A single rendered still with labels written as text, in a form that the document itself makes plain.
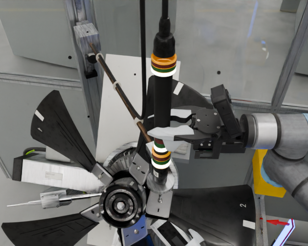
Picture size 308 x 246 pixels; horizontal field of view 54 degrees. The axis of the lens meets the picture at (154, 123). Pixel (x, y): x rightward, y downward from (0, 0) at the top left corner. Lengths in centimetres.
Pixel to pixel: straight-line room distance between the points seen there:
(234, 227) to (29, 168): 66
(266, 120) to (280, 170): 14
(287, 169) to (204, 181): 128
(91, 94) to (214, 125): 87
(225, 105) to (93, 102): 94
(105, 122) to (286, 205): 143
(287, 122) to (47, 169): 74
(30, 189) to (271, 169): 199
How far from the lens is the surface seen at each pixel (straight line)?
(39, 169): 106
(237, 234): 86
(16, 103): 188
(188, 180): 197
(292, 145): 67
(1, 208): 246
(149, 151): 71
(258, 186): 113
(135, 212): 81
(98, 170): 86
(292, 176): 71
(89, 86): 136
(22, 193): 247
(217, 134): 60
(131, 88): 105
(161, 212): 83
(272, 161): 73
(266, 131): 63
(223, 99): 55
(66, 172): 102
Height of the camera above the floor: 192
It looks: 44 degrees down
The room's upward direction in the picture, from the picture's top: straight up
